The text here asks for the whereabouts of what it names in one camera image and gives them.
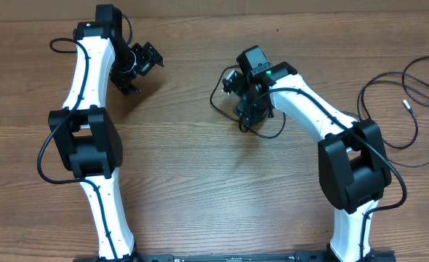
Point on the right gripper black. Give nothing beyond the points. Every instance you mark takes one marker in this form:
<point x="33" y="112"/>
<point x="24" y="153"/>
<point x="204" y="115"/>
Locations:
<point x="249" y="116"/>

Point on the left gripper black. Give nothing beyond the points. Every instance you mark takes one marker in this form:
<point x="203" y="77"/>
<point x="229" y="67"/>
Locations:
<point x="148" y="57"/>

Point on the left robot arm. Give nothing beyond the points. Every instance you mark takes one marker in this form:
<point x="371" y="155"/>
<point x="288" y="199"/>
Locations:
<point x="87" y="140"/>

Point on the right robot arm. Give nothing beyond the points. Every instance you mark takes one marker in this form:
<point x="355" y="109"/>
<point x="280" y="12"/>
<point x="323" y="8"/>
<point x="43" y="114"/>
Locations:
<point x="353" y="169"/>

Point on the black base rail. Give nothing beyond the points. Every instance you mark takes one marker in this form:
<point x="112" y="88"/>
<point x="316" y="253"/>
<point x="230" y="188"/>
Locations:
<point x="299" y="256"/>

